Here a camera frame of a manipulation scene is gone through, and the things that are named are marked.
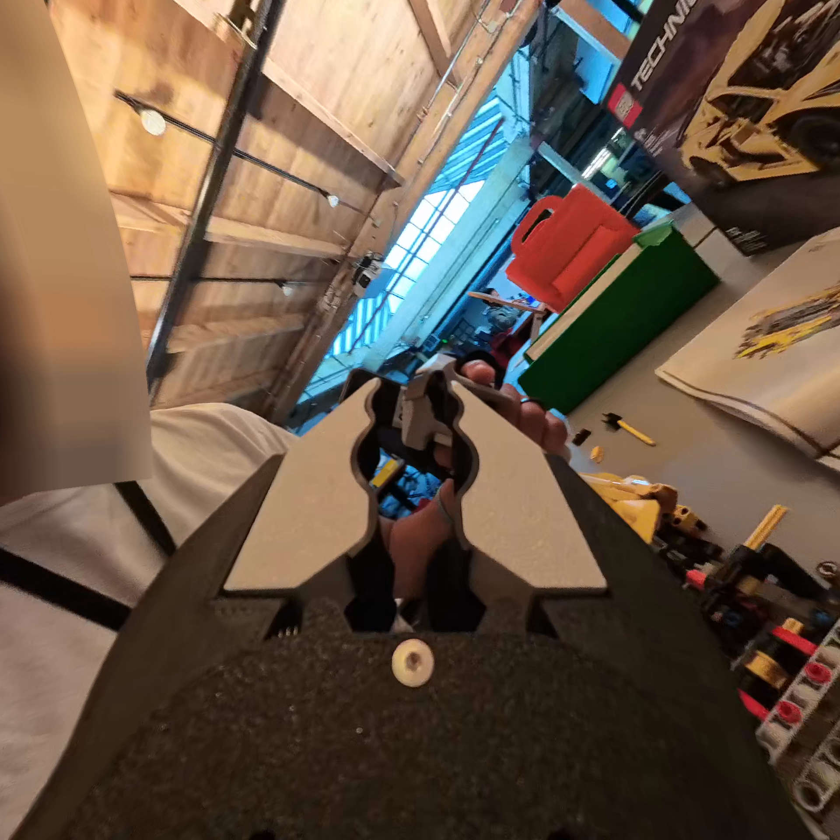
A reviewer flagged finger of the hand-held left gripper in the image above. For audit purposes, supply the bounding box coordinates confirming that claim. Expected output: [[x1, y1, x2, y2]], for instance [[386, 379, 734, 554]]
[[400, 377, 455, 452]]

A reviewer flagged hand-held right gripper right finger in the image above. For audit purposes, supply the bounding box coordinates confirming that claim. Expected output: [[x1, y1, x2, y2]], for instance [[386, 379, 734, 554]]
[[448, 379, 608, 614]]

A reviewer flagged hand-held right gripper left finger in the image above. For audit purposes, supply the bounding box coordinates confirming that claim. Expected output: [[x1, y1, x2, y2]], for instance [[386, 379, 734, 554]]
[[223, 377, 383, 598]]

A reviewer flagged yellow toy brick car model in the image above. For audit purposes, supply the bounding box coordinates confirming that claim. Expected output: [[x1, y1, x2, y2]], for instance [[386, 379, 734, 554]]
[[577, 472, 840, 821]]

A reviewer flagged person's left forearm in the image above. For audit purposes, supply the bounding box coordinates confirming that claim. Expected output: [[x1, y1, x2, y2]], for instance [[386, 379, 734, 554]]
[[387, 479, 457, 601]]

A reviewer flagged person's left hand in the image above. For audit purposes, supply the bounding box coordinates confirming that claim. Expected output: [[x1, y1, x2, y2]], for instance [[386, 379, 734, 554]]
[[459, 361, 571, 460]]

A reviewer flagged wooden document stand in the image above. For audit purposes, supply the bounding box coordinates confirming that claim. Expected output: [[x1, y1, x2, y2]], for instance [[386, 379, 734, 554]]
[[467, 290, 549, 342]]

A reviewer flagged white paper stack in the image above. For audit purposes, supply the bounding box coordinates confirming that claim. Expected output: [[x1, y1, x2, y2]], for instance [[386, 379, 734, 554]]
[[525, 243, 644, 362]]

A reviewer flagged green storage bin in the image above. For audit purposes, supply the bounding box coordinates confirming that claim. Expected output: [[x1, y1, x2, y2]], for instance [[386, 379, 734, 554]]
[[517, 220, 721, 416]]

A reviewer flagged orange felt bag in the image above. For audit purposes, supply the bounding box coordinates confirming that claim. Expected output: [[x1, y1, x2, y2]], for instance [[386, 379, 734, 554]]
[[504, 184, 641, 315]]

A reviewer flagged black metal pipe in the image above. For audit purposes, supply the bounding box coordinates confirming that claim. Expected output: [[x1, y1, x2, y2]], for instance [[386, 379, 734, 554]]
[[144, 0, 277, 388]]

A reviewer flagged open instruction booklet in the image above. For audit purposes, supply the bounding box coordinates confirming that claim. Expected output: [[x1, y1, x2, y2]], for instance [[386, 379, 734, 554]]
[[655, 226, 840, 473]]

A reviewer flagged toy car set box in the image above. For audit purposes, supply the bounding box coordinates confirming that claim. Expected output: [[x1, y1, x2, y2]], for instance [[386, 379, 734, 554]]
[[600, 0, 840, 257]]

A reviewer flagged black lanyard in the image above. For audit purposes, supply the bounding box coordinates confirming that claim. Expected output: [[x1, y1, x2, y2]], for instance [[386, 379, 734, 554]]
[[0, 481, 178, 631]]

